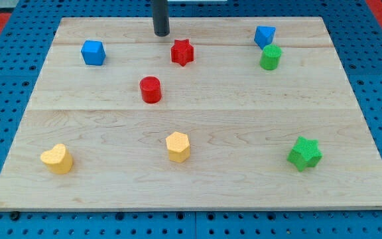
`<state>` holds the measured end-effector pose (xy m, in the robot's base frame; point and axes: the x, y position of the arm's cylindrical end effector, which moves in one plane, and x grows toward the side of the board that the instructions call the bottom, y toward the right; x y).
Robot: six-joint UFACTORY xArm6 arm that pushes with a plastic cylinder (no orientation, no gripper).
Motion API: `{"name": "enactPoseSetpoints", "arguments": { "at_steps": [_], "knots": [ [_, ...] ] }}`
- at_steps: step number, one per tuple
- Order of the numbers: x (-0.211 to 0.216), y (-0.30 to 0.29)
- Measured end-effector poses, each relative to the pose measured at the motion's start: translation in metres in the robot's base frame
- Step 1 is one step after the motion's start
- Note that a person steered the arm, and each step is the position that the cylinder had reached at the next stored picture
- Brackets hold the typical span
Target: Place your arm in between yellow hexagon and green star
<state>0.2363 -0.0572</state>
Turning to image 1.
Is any blue triangular block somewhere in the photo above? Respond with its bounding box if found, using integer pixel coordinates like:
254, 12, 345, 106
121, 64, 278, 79
254, 26, 276, 49

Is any blue cube block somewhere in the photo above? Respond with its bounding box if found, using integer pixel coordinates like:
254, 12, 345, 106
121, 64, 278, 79
81, 40, 106, 66

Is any red star block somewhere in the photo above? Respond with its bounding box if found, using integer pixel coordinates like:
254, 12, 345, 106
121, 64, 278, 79
170, 39, 194, 66

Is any yellow heart block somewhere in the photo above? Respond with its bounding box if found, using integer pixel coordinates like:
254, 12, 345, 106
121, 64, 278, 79
40, 143, 73, 175

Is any light wooden board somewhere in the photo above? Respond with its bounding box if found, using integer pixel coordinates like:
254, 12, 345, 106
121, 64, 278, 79
0, 17, 382, 212

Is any green cylinder block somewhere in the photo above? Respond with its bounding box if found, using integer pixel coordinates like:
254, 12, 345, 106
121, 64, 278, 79
259, 44, 282, 70

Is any black cylindrical robot arm tip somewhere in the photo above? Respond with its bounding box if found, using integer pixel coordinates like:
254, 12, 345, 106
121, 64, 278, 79
151, 0, 170, 37

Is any green star block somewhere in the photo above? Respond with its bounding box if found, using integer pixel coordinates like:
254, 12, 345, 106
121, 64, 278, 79
287, 136, 323, 172

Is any yellow hexagon block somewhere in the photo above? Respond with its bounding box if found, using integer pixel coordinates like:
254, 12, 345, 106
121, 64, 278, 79
166, 131, 190, 163

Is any red cylinder block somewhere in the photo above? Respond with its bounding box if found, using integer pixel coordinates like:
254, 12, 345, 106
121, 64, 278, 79
139, 76, 162, 104

